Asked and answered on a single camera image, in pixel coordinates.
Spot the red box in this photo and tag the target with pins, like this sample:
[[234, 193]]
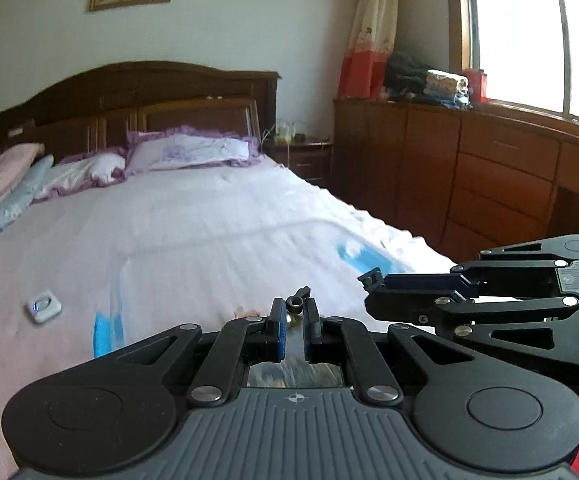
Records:
[[475, 85]]

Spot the small purple-trimmed pillow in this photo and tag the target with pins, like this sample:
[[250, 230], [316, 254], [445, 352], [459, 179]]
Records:
[[94, 167]]

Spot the large purple-trimmed pillow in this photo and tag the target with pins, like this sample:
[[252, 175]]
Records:
[[189, 150]]

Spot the long wooden cabinet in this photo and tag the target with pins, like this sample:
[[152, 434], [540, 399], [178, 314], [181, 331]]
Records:
[[444, 170]]

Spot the dark wooden headboard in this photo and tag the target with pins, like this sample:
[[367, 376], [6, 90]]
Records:
[[134, 90]]

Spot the light blue quilt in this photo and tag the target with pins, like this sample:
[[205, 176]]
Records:
[[14, 200]]

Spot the small black toy brick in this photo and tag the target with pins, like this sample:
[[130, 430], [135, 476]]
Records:
[[297, 301]]

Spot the clear plastic storage bin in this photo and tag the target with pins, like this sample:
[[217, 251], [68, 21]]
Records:
[[219, 270]]

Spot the window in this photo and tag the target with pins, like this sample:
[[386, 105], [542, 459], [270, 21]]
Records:
[[519, 30]]

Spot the wooden nightstand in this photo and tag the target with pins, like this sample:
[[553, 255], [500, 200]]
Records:
[[304, 162]]

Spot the folded patterned cloth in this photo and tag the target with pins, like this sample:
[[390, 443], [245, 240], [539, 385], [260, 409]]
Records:
[[447, 85]]

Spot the red and cream curtain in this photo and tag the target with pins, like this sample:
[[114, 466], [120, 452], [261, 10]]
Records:
[[369, 35]]

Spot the small white square device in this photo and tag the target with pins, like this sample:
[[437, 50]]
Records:
[[44, 306]]

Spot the dark folded clothes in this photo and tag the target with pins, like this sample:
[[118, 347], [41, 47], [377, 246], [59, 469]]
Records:
[[404, 75]]

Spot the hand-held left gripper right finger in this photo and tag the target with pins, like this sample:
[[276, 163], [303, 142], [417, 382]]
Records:
[[312, 332]]

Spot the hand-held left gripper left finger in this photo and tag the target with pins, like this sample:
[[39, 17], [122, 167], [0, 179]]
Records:
[[277, 332]]

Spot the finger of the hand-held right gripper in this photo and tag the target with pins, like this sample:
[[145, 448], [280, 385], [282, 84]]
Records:
[[429, 281], [404, 307]]

